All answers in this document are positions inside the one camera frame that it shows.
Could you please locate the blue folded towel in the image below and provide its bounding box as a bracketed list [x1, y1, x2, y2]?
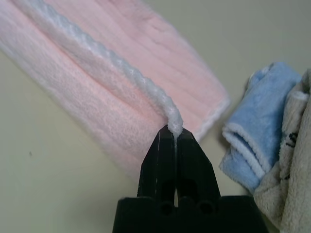
[218, 62, 303, 195]

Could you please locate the pink towel with print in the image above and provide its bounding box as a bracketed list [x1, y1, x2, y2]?
[0, 0, 231, 194]

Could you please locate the beige folded towel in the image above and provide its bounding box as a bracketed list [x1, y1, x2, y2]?
[254, 69, 311, 233]

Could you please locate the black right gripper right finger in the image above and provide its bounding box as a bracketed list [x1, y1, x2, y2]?
[176, 127, 221, 215]

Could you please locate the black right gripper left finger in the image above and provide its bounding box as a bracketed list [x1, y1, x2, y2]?
[137, 125, 177, 214]

